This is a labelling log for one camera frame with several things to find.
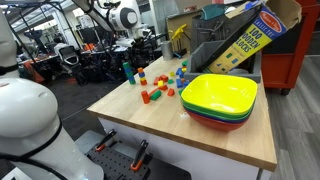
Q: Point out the red cylinder block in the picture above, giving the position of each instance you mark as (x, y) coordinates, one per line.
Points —
(145, 97)

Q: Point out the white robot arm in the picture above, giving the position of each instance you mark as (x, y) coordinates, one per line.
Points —
(32, 136)

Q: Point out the green and blue block tower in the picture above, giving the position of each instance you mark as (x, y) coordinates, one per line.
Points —
(129, 73)

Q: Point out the red blue yellow block stack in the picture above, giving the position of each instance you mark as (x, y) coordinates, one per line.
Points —
(142, 78)

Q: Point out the yellow plastic bowl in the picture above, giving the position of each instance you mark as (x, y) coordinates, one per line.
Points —
(226, 94)

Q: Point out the green plastic bowl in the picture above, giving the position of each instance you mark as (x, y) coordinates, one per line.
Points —
(220, 115)

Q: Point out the red step-shaped block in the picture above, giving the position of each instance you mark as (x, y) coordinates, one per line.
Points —
(171, 92)

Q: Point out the red tool cabinet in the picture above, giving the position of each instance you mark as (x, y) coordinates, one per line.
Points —
(283, 58)

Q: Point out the orange black clamp right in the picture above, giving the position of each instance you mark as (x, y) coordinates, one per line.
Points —
(138, 160)

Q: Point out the long red rectangular block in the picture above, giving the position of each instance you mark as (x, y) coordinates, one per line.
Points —
(152, 92)

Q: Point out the orange black clamp left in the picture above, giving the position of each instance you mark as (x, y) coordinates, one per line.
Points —
(100, 146)

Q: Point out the red plastic bowl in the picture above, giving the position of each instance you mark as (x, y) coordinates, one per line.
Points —
(215, 124)

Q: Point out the small orange cube block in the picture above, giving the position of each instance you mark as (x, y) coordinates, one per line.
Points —
(140, 70)

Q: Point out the blue plastic bowl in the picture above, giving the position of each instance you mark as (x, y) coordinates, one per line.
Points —
(216, 118)

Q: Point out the orange black clamp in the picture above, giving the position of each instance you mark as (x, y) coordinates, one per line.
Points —
(138, 160)
(100, 146)

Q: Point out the green cylinder block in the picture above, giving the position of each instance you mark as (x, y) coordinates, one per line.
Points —
(156, 95)

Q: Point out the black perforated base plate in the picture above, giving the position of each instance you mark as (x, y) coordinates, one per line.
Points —
(116, 160)

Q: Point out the wooden blocks cardboard box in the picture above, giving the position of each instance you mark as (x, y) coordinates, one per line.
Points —
(271, 19)

